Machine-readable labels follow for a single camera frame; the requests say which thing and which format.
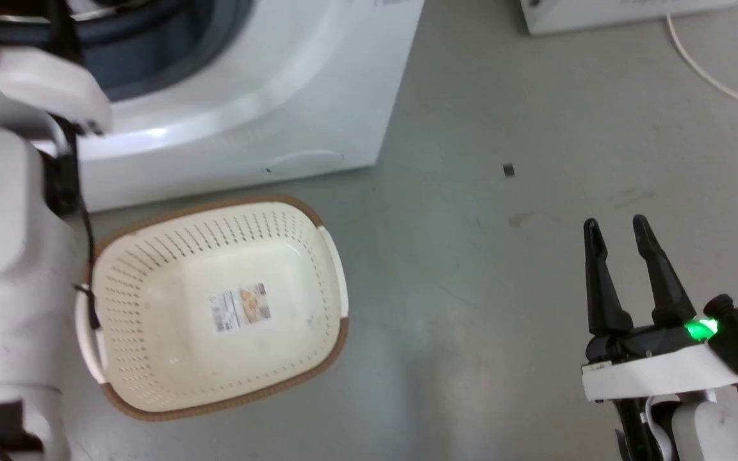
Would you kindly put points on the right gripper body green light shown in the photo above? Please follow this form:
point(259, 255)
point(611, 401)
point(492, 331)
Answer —
point(657, 368)

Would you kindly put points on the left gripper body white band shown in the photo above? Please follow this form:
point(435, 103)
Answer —
point(42, 86)

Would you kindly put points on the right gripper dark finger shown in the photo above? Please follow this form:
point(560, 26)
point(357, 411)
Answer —
point(601, 288)
point(664, 275)

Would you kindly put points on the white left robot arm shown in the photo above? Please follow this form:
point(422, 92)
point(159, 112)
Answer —
point(4, 256)

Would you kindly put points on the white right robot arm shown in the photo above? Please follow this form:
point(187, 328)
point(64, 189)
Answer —
point(702, 429)

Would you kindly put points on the white front-load washing machine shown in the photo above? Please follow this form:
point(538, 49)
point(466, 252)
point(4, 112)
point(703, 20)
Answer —
point(266, 96)

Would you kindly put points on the cream laundry basket brown rim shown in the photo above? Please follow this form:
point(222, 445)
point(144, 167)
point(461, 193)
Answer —
point(170, 301)

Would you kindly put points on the grey washer door seal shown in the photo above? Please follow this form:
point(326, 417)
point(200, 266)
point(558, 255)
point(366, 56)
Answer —
point(170, 51)

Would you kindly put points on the white appliance box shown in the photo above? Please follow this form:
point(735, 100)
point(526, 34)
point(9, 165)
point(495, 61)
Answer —
point(612, 13)

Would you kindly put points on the printed label sticker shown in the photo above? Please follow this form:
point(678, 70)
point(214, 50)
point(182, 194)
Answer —
point(239, 307)

